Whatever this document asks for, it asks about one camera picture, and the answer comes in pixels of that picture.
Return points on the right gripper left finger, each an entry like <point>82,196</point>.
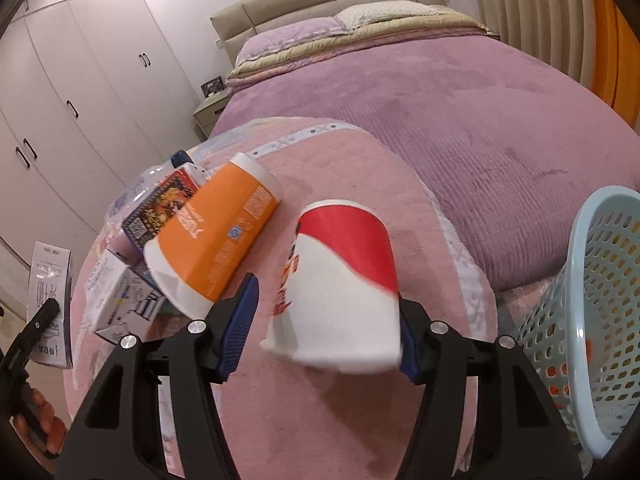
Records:
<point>116,432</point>

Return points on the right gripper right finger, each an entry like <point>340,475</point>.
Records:
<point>519,434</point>

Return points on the light blue plastic basket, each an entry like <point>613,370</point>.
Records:
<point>582,336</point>

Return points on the white printed paper bag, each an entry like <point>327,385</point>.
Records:
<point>49,290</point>

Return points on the dark printed small box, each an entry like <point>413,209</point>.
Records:
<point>158,207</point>

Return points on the red white paper cup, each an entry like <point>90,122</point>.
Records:
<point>337,307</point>

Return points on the clear plastic bottle blue cap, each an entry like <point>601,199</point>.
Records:
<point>148,181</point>

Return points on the person's left hand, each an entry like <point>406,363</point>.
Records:
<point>50,425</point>

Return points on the white small carton box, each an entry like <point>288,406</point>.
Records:
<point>119,302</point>

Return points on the pink elephant blanket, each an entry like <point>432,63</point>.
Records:
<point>284,420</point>

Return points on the orange white paper cup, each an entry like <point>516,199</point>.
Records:
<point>197,251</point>

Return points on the purple bed cover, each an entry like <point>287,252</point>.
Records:
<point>510,146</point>

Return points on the white wardrobe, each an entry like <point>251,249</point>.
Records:
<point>91,94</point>

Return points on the beige nightstand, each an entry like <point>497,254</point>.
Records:
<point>209,111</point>

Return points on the orange curtain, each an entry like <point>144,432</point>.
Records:
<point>616,65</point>

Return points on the beige folded quilt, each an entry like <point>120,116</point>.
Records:
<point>448,23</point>

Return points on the purple pillow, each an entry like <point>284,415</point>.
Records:
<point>291,35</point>

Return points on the beige curtain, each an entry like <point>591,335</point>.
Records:
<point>561,33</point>

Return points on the white dotted pillow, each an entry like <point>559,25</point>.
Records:
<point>364,14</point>

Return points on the small photo frame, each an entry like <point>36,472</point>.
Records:
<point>213,86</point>

